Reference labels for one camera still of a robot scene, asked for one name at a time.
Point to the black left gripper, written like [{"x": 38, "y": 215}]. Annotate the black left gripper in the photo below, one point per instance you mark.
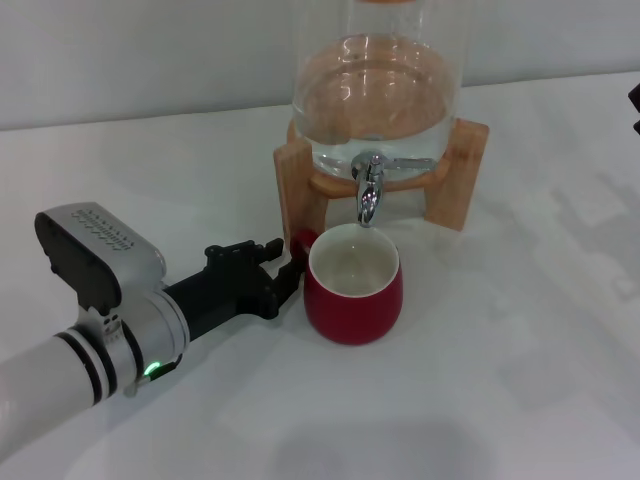
[{"x": 225, "y": 295}]

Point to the red ceramic cup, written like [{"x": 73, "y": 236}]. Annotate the red ceramic cup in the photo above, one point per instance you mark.
[{"x": 350, "y": 320}]

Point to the chrome faucet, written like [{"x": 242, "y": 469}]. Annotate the chrome faucet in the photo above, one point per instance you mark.
[{"x": 369, "y": 200}]

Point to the wooden dispenser stand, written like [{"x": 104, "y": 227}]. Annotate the wooden dispenser stand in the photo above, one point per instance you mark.
[{"x": 300, "y": 190}]

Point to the white patterned tablecloth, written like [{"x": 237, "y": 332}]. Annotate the white patterned tablecloth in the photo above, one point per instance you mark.
[{"x": 450, "y": 375}]

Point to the glass water dispenser jar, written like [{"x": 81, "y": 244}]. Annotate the glass water dispenser jar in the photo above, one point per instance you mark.
[{"x": 380, "y": 75}]

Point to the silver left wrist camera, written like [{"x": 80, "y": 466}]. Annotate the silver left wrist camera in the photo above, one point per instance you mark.
[{"x": 100, "y": 250}]

